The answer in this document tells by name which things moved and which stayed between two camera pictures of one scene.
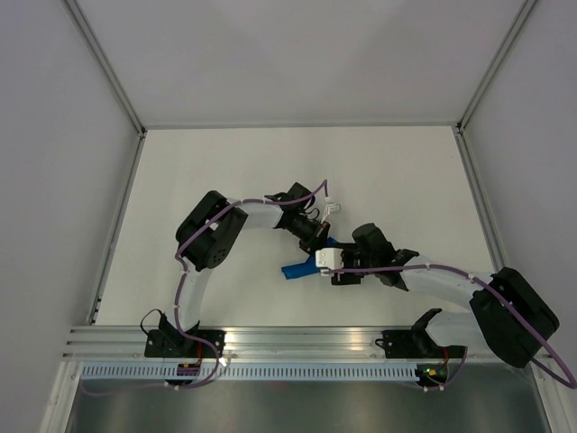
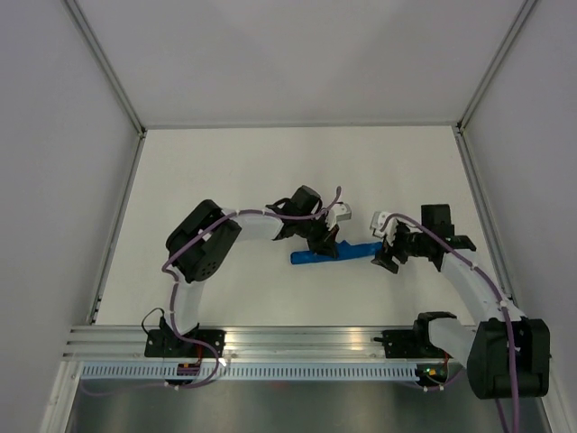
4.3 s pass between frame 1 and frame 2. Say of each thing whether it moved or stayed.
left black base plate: stayed
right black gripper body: moved
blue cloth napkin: moved
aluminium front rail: stayed
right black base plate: stayed
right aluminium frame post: stayed
